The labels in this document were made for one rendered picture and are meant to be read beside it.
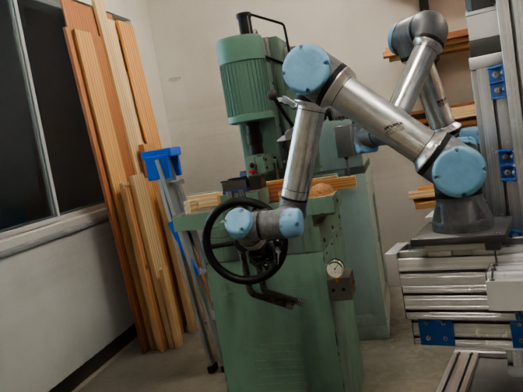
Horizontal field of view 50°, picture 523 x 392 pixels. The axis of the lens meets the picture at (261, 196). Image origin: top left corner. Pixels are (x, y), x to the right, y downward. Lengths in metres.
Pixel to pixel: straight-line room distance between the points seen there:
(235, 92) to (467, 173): 1.01
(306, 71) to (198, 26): 3.34
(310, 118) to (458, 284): 0.57
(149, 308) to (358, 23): 2.50
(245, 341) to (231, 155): 2.58
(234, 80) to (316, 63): 0.78
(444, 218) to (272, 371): 0.97
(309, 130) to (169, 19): 3.33
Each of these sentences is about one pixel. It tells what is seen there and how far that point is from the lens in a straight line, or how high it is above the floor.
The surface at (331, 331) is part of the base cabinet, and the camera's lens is 2.06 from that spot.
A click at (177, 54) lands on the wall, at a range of 4.68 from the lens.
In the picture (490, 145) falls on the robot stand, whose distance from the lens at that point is 1.70.
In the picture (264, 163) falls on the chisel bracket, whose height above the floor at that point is 1.04.
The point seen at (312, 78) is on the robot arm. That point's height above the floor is 1.25.
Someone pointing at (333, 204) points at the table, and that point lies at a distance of 1.94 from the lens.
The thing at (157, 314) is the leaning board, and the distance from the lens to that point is 3.42.
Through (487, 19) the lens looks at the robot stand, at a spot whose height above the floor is 1.35.
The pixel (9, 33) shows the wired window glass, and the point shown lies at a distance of 3.30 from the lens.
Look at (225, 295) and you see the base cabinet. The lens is 2.10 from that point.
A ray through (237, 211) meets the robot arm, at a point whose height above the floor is 0.95.
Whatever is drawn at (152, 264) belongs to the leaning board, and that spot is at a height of 0.51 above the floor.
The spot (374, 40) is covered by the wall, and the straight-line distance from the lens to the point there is 4.37.
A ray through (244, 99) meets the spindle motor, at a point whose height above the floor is 1.28.
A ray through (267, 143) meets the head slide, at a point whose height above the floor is 1.11.
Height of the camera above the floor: 1.13
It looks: 6 degrees down
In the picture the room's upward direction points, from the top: 9 degrees counter-clockwise
